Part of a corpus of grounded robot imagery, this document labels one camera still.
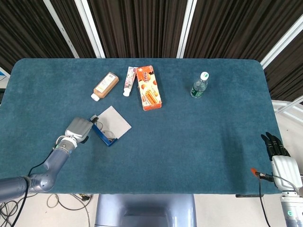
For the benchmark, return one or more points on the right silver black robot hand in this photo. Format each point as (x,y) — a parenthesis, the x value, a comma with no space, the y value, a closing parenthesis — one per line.
(285,170)

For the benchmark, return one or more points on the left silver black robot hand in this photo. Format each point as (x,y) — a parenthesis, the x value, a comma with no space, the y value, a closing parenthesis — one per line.
(77,128)

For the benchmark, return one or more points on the thin metal-framed eyeglasses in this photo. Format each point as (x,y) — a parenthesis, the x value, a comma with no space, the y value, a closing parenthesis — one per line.
(105,134)

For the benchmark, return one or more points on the blue and white box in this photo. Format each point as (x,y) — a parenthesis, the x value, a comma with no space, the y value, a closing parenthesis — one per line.
(114,123)

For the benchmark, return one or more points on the left blue grey robot arm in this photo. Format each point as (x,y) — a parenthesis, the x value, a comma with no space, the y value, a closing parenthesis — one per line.
(55,160)

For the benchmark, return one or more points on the right blue grey robot arm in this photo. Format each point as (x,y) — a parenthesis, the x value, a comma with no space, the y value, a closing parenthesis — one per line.
(292,210)

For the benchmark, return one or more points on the brown bottle with white cap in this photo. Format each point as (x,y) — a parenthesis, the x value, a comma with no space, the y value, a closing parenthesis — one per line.
(105,86)

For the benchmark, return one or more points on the black yellow power plug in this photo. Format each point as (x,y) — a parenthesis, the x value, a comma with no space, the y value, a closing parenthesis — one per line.
(84,197)

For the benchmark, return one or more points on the white toothpaste tube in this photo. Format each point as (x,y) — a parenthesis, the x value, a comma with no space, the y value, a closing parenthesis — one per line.
(129,81)

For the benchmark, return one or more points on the orange biscuit box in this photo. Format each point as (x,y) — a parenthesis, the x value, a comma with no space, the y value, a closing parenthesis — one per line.
(149,88)

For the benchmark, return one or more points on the white blue sign board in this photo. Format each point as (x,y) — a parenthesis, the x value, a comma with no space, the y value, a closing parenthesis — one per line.
(3,75)

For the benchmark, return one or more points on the teal table cloth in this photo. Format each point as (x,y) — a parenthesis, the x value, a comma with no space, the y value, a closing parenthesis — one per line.
(177,142)

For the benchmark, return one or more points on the blue grey robot torso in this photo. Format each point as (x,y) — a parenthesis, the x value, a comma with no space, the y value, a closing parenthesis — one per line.
(144,210)

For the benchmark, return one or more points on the clear water bottle green label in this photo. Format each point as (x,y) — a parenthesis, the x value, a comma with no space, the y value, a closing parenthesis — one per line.
(198,88)

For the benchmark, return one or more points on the dark brown pleated curtain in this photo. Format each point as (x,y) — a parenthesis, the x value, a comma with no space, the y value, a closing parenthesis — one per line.
(142,23)

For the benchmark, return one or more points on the white metal stand frame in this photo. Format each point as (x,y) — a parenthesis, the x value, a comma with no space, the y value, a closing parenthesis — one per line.
(287,108)

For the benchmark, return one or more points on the white aluminium frame post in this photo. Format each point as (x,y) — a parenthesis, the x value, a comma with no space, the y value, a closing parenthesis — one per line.
(185,30)
(62,29)
(281,45)
(91,29)

